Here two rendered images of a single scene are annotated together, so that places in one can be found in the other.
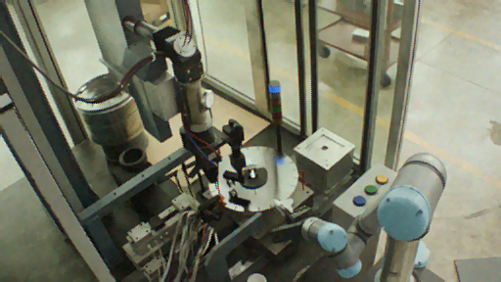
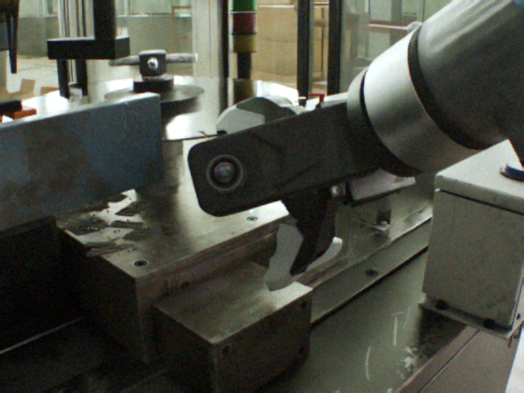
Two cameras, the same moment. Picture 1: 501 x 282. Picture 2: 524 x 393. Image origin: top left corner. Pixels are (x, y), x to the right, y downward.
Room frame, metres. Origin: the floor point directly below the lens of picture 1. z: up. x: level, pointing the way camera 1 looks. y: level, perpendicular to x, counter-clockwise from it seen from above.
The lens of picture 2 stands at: (0.49, -0.02, 1.07)
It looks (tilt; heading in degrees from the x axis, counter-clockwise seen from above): 21 degrees down; 351
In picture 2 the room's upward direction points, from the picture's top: straight up
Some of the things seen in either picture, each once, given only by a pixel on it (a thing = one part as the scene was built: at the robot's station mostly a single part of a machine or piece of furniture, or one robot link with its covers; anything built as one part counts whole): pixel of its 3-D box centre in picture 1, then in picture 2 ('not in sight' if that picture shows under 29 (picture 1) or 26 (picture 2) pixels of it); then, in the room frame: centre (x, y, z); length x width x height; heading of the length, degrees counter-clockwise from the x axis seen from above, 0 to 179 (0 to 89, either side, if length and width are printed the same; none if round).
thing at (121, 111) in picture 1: (115, 120); not in sight; (1.61, 0.61, 0.93); 0.31 x 0.31 x 0.36
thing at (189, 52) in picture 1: (163, 67); not in sight; (1.11, 0.22, 1.45); 0.35 x 0.07 x 0.28; 37
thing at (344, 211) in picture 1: (365, 201); (520, 218); (1.01, -0.41, 0.82); 0.28 x 0.11 x 0.15; 127
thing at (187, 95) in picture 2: (252, 174); (153, 89); (1.10, 0.01, 0.96); 0.11 x 0.11 x 0.03
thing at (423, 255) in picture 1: (408, 261); not in sight; (0.66, -0.44, 0.91); 0.13 x 0.12 x 0.14; 139
